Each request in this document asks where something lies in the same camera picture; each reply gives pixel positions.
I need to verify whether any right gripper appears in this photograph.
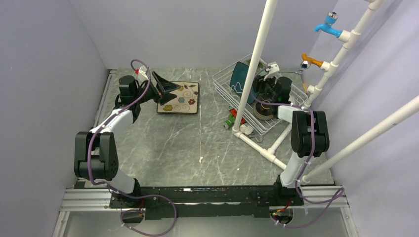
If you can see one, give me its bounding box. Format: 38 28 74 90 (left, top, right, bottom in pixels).
250 73 277 101

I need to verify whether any cream square plate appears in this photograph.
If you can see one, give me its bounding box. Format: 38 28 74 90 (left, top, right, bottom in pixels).
156 81 200 115

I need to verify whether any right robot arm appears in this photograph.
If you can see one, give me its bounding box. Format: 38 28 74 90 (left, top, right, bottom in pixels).
251 76 330 205

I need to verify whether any white pvc pipe frame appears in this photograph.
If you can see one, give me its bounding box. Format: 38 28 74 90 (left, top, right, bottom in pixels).
232 0 419 185

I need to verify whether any beige patterned bowl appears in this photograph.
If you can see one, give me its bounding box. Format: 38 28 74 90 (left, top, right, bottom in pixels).
253 103 274 121

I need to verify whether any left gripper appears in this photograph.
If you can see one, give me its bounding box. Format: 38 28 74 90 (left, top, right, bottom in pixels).
134 72 181 106

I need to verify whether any mint green flower plate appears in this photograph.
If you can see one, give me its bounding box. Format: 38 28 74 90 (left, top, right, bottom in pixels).
244 59 267 74

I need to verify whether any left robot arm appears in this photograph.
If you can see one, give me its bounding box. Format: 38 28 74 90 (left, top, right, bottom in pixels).
74 71 180 207

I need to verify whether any orange faucet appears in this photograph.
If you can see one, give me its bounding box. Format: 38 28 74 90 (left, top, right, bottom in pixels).
300 53 330 72

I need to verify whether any red handled wrench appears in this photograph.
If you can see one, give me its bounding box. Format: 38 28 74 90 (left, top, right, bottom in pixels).
229 108 246 124

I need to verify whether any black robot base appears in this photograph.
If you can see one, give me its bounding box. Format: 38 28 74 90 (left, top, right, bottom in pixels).
109 183 304 220

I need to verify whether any white wire dish rack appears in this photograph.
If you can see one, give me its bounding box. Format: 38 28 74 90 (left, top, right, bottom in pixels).
212 63 308 135

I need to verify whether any blue faucet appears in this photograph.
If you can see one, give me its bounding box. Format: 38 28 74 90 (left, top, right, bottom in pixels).
314 11 342 38

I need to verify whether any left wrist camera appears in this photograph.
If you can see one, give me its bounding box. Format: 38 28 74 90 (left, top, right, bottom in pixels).
136 66 149 82

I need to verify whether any teal square plate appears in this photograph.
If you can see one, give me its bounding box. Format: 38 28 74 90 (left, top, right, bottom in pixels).
229 62 258 105

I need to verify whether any green faucet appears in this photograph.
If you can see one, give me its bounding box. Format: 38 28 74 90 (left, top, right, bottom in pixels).
223 114 236 129

